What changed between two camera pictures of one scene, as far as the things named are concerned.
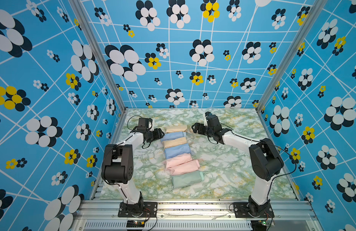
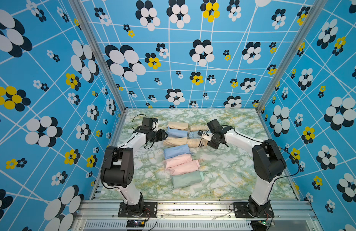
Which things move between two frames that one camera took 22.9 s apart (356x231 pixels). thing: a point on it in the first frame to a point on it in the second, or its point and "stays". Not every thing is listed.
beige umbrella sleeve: (172, 142) stays
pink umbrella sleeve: (173, 161) stays
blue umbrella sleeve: (171, 152) stays
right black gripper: (197, 125) to (212, 145)
